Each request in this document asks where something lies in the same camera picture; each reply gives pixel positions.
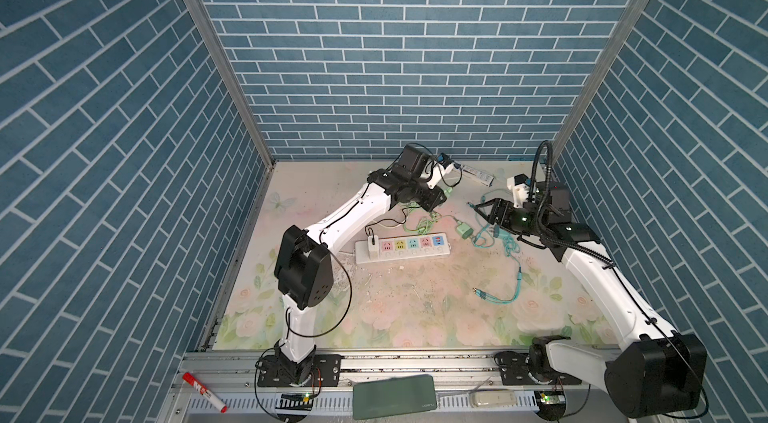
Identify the white power strip coloured sockets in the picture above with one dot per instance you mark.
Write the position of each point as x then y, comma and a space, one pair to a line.
404, 248

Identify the red marker left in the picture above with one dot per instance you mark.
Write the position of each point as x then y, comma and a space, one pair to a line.
214, 400

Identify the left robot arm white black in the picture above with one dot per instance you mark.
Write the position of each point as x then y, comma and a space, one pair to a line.
303, 268

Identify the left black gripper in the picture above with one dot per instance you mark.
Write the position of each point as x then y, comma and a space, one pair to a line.
431, 200

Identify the blue white toothpaste box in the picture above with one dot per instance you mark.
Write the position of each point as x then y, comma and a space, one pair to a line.
476, 175

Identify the green rectangular pad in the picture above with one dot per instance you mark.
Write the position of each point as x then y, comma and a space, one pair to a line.
394, 397

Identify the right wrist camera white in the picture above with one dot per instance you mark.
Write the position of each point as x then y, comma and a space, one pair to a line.
519, 187

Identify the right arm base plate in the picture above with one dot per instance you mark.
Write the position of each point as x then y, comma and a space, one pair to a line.
516, 370

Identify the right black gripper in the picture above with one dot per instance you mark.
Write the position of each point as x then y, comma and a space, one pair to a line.
499, 206

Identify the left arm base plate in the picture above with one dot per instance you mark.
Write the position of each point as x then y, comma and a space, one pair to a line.
278, 371

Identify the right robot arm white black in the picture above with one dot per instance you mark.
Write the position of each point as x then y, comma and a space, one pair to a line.
655, 370

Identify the green charger plug right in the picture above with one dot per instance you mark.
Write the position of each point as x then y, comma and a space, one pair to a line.
464, 230

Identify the teal charger with cable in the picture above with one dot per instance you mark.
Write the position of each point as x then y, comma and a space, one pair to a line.
487, 236

